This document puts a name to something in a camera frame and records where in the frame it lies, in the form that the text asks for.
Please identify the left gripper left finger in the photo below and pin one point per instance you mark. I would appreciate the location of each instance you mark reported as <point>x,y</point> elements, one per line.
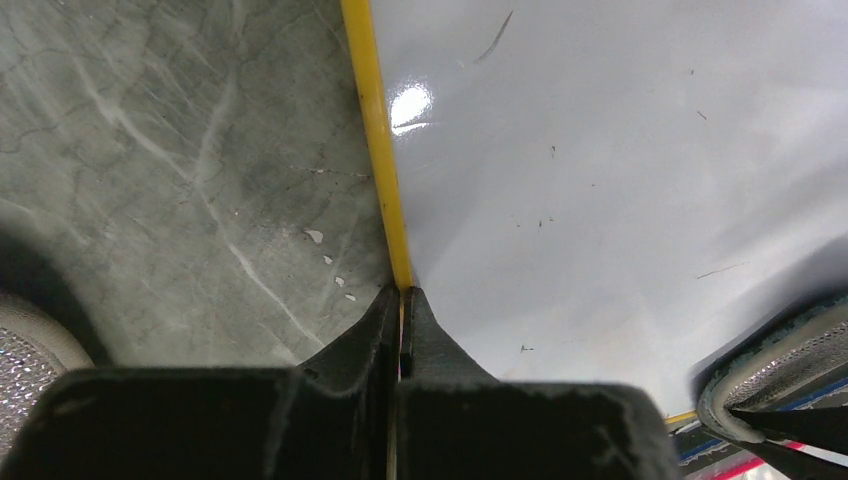
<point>326,418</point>

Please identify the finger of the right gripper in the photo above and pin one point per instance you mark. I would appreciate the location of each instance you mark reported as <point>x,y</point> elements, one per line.
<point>824,428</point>

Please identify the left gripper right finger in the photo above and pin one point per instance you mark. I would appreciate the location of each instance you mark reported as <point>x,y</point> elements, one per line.
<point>456,421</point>

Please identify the grey mesh scrubbing pad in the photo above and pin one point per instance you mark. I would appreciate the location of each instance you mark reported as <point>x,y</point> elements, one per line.
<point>774,366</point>

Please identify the yellow framed whiteboard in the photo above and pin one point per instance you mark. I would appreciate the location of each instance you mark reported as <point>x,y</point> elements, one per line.
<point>608,191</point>

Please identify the red white tray edge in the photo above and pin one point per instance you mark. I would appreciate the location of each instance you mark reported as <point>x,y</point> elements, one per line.
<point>746,466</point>

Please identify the grey scrubbing pad left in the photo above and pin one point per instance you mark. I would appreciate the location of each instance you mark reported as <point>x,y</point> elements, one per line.
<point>35,351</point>

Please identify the black aluminium base frame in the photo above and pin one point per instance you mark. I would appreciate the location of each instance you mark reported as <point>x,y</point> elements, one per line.
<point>816,390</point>

